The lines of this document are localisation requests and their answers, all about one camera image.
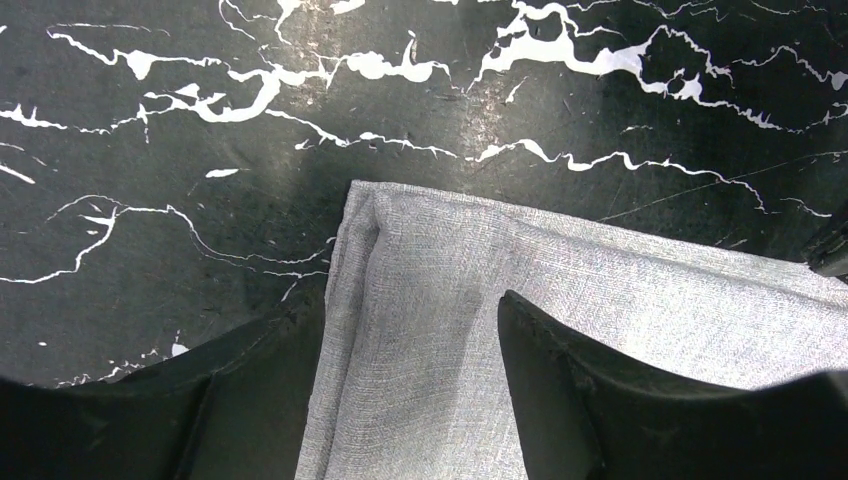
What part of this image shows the grey cloth napkin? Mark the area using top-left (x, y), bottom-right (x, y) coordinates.
top-left (296, 181), bottom-right (847, 479)

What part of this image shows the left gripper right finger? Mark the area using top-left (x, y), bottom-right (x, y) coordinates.
top-left (497, 291), bottom-right (847, 479)

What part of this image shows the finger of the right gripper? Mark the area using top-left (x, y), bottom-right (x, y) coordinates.
top-left (804, 211), bottom-right (847, 279)

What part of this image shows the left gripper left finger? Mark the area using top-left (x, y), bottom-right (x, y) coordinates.
top-left (1, 278), bottom-right (326, 479)

